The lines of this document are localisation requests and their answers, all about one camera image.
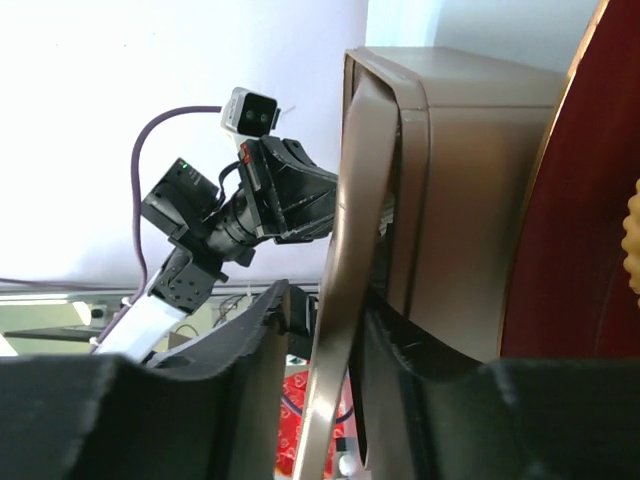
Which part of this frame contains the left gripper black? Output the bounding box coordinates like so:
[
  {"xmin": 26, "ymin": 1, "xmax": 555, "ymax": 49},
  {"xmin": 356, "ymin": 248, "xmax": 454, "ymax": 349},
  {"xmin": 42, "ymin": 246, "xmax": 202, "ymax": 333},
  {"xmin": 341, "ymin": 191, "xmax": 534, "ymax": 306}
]
[{"xmin": 214, "ymin": 135, "xmax": 337, "ymax": 250}]

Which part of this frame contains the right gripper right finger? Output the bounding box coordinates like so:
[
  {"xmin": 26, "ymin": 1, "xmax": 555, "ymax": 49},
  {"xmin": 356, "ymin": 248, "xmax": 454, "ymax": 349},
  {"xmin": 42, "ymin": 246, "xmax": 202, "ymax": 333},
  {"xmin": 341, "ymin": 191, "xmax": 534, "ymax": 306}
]
[{"xmin": 353, "ymin": 292, "xmax": 639, "ymax": 479}]

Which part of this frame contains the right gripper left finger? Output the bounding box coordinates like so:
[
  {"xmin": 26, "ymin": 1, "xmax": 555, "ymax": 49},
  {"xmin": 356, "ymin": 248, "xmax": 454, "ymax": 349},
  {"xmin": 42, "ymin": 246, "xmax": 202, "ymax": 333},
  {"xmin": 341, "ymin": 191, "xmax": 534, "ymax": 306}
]
[{"xmin": 1, "ymin": 280, "xmax": 290, "ymax": 479}]

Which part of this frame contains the gold tin lid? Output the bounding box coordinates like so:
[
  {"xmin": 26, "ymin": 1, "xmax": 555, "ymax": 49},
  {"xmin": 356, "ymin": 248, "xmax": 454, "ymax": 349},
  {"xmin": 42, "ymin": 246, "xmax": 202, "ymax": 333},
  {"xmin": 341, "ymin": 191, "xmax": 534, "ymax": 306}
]
[{"xmin": 293, "ymin": 47, "xmax": 432, "ymax": 479}]

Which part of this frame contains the red patterned bag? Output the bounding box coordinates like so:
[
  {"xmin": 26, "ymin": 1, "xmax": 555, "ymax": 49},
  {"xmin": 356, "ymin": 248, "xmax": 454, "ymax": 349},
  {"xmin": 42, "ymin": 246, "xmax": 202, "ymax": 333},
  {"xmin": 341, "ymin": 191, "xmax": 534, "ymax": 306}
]
[{"xmin": 274, "ymin": 371, "xmax": 354, "ymax": 479}]

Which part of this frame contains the gold cookie tin box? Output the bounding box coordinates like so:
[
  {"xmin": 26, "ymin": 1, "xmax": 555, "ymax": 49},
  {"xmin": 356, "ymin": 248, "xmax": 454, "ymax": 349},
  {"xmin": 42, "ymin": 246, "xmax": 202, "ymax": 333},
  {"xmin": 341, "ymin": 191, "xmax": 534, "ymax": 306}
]
[{"xmin": 374, "ymin": 47, "xmax": 565, "ymax": 362}]

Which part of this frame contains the red round tray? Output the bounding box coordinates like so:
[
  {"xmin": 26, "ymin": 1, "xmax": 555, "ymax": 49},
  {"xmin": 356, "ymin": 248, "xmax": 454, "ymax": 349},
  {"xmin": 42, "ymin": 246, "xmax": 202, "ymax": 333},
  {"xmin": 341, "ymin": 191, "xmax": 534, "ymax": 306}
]
[{"xmin": 500, "ymin": 0, "xmax": 639, "ymax": 358}]

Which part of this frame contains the orange biscuit cookie top right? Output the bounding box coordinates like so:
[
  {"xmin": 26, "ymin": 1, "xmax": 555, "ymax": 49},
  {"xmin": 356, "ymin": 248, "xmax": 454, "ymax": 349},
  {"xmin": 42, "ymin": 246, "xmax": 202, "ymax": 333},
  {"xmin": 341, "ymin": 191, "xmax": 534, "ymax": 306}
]
[{"xmin": 621, "ymin": 181, "xmax": 640, "ymax": 296}]

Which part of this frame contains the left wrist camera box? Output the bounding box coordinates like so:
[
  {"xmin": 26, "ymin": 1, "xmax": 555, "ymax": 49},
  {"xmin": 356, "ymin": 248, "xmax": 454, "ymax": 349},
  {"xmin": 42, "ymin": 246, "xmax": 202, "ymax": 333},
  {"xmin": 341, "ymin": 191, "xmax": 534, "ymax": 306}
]
[{"xmin": 221, "ymin": 87, "xmax": 281, "ymax": 137}]

